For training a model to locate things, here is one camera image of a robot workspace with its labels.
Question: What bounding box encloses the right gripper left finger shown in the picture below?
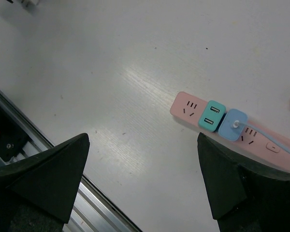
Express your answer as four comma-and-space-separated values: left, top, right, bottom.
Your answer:
0, 133, 90, 232

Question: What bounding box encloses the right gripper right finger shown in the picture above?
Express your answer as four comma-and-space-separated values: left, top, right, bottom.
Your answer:
197, 133, 290, 232

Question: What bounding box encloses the light blue charger plug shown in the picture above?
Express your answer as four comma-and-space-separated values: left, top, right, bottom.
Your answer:
218, 109, 248, 142

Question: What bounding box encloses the thin white blue charging cable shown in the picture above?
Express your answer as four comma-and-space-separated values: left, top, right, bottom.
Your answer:
231, 120, 290, 161

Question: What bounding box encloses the teal plug adapter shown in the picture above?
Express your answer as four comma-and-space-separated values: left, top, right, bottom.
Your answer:
198, 100, 226, 132

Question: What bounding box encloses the pink power strip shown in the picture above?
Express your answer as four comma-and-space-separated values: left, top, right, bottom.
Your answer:
170, 92, 290, 172

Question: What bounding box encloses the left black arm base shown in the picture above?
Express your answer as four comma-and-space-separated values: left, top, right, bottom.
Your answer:
0, 108, 29, 162

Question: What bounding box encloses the aluminium front rail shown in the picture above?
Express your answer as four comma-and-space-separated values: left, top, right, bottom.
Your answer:
0, 91, 139, 232

